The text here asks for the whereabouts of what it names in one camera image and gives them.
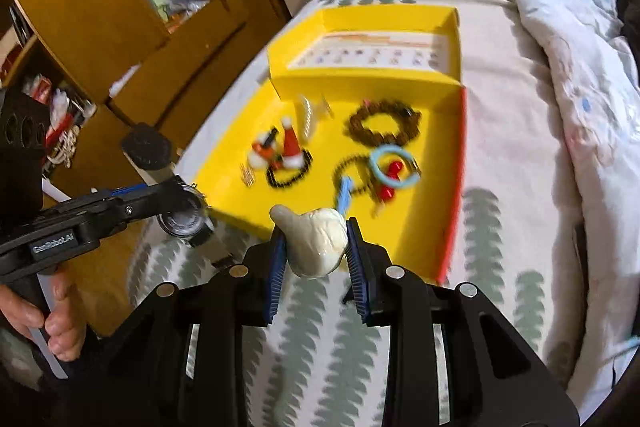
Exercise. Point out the snowman hair clip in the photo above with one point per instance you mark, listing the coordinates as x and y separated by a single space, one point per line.
264 147

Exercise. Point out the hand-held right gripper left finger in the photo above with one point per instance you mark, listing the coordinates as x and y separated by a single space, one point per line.
277 277

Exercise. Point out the leaf patterned bedsheet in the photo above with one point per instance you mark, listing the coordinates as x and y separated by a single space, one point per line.
500 107

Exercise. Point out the person's left hand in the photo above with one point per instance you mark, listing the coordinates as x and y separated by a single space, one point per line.
65 322

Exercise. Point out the dark cloth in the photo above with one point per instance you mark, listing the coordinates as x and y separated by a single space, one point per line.
630 22

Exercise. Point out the wooden wardrobe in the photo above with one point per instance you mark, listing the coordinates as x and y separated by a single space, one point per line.
90 7

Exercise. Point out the floral white quilt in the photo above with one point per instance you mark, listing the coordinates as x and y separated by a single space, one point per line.
575 32

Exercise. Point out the clear plastic hair claw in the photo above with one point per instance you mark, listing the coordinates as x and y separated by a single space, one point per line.
311 117

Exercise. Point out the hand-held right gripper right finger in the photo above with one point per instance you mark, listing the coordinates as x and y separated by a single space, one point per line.
356 277

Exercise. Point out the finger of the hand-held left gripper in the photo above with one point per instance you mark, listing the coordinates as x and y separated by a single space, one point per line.
155 199

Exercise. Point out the santa hat hair clip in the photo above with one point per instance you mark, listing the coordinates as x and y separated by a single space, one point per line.
290 144

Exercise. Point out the blue bar hair clip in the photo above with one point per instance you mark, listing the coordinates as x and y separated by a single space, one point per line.
344 197

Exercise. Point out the yellow cardboard box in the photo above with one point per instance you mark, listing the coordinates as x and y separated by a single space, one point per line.
425 217

